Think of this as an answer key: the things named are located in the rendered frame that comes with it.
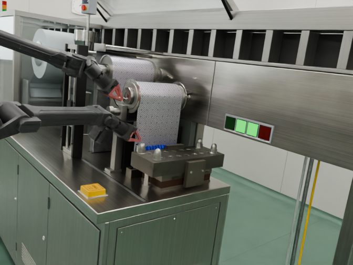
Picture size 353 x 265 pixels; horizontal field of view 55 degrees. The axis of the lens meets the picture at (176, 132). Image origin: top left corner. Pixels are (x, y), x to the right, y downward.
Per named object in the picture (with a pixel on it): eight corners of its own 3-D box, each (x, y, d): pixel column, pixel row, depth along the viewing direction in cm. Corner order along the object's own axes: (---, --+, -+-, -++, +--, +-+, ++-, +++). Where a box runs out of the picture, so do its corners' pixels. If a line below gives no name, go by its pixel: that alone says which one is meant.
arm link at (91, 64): (81, 71, 132) (92, 61, 132) (80, 65, 138) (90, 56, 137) (93, 83, 136) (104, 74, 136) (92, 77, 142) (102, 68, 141)
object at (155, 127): (133, 151, 148) (137, 109, 144) (175, 148, 163) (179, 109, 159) (134, 152, 147) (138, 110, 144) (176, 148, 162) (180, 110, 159)
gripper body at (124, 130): (129, 141, 139) (116, 133, 134) (116, 135, 146) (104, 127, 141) (137, 128, 140) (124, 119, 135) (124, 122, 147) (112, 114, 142)
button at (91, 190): (80, 191, 128) (80, 185, 128) (96, 188, 132) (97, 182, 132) (87, 198, 123) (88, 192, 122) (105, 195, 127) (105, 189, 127)
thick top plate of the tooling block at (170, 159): (130, 165, 143) (131, 151, 142) (199, 156, 169) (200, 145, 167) (152, 177, 131) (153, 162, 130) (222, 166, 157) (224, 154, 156)
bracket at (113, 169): (103, 170, 154) (108, 103, 148) (116, 169, 158) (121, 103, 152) (108, 173, 151) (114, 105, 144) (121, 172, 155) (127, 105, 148)
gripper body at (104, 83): (109, 93, 137) (96, 81, 133) (98, 91, 145) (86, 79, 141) (119, 82, 139) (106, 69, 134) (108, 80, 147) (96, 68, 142)
